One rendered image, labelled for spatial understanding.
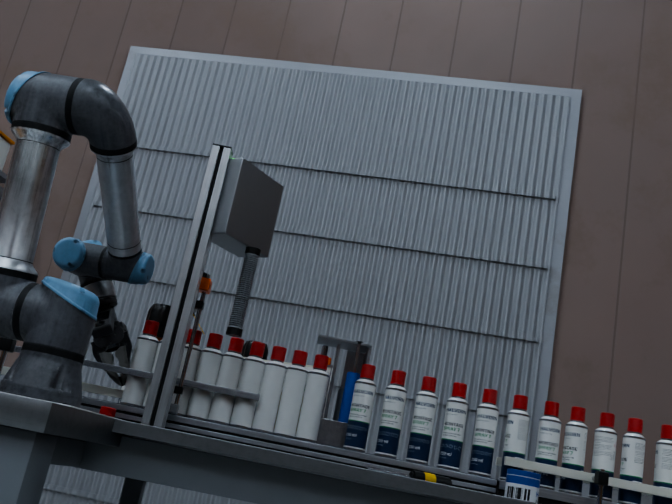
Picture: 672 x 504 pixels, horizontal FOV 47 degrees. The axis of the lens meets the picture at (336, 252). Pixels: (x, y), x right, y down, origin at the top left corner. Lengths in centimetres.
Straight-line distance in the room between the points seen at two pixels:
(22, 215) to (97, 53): 449
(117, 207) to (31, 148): 22
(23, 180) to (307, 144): 368
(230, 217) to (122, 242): 24
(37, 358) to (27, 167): 38
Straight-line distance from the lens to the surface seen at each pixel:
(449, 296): 475
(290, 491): 127
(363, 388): 187
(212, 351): 188
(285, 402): 186
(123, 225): 176
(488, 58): 546
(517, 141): 512
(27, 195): 165
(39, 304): 158
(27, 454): 111
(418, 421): 188
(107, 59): 603
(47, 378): 153
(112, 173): 170
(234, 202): 180
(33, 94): 168
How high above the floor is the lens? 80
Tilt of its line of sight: 16 degrees up
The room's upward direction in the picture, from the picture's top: 11 degrees clockwise
